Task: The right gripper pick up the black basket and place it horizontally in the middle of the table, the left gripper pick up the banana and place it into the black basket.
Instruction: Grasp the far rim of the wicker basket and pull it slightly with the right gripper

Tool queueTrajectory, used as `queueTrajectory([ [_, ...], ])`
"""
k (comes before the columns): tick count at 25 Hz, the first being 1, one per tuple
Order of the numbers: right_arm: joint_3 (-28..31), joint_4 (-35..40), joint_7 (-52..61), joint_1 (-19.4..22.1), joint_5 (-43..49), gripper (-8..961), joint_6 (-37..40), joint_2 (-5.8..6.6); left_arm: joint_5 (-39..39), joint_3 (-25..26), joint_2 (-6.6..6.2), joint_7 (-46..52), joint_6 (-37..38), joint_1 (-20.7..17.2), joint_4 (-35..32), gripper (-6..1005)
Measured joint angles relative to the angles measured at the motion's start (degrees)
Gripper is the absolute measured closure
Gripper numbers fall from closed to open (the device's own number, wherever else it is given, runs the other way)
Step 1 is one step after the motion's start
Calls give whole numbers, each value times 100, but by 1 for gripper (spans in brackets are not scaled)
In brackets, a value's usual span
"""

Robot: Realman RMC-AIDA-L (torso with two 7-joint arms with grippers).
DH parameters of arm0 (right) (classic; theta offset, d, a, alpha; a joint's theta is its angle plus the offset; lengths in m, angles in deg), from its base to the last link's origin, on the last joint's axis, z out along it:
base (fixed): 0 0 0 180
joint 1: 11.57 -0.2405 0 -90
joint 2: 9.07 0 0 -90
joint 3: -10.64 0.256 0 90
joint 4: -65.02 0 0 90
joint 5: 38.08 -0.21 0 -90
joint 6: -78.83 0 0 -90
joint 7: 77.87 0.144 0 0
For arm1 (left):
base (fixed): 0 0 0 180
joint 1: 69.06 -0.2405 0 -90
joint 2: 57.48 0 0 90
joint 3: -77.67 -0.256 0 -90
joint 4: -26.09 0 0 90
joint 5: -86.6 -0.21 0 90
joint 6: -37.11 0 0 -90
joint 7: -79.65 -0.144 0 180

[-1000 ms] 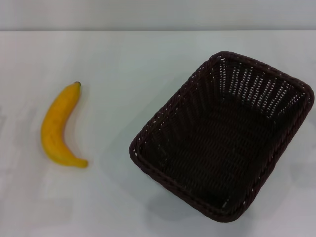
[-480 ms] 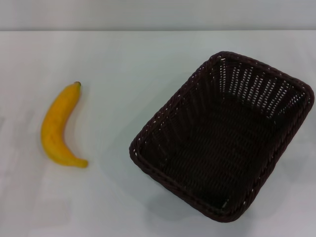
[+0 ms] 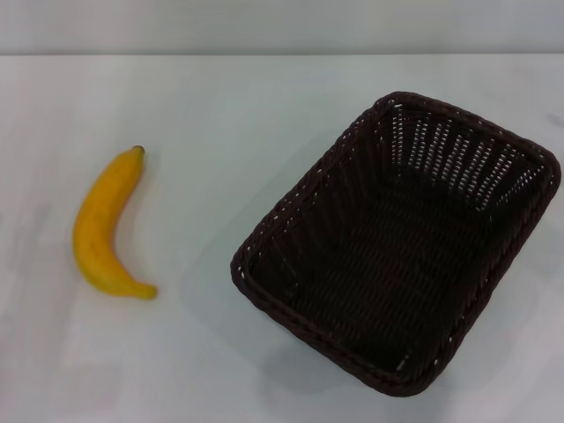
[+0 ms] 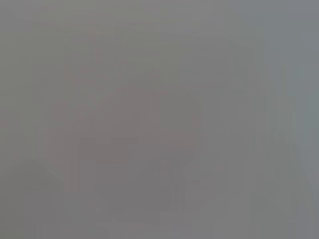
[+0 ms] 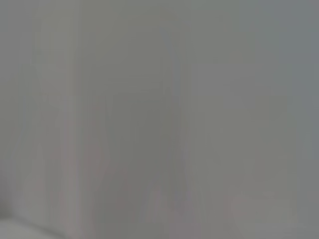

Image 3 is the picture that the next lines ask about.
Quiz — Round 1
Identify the black woven basket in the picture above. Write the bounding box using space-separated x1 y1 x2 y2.
229 91 562 397

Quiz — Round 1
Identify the yellow banana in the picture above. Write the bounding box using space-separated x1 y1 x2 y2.
72 145 159 301

